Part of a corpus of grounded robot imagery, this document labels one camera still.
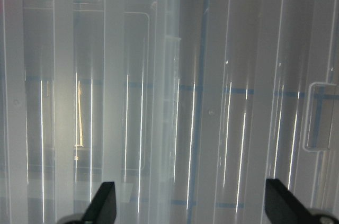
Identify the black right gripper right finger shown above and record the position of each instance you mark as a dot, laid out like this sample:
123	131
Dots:
281	206

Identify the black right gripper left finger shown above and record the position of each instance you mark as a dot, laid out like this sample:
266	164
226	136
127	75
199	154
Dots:
103	207

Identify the translucent plastic box lid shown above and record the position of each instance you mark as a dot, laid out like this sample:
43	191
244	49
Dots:
257	99

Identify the clear plastic storage box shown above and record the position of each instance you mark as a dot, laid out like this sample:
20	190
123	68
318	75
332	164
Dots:
88	95

